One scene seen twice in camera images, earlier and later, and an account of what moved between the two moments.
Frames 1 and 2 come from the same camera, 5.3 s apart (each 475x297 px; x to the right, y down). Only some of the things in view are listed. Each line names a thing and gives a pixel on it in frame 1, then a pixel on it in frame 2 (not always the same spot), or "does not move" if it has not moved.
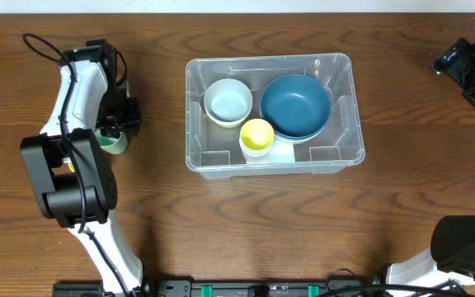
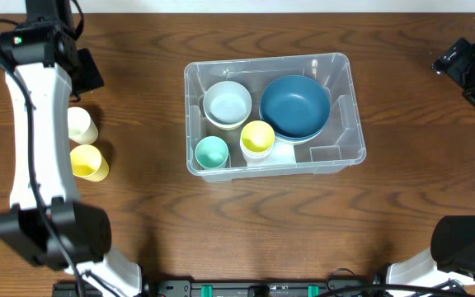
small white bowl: (228, 113) does not move
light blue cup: (256, 155) does not move
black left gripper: (123, 119) -> (87, 71)
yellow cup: (256, 134) does not move
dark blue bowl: (295, 107) does not move
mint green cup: (113, 144) -> (211, 152)
